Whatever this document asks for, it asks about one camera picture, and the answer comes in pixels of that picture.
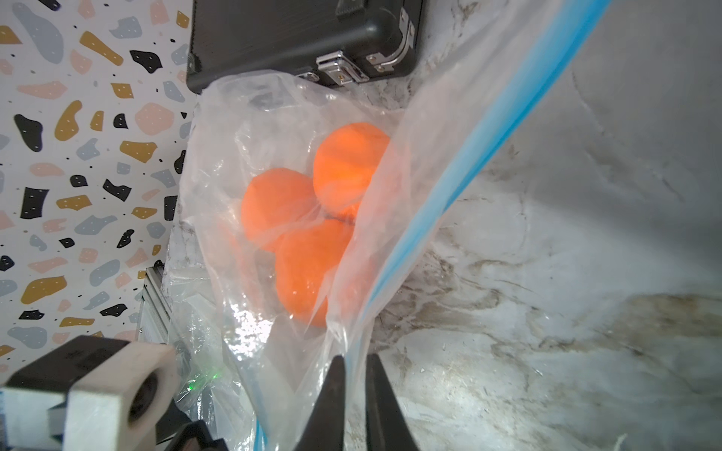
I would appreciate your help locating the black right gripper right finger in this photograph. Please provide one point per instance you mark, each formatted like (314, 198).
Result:
(385, 424)

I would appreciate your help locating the orange fruit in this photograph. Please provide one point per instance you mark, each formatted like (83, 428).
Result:
(303, 258)
(344, 165)
(273, 201)

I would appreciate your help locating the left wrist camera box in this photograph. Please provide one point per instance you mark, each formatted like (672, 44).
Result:
(92, 393)

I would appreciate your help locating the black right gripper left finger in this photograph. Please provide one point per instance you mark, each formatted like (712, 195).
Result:
(325, 428)

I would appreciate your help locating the black ribbed metal briefcase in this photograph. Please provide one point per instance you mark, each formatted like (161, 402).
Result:
(331, 43)

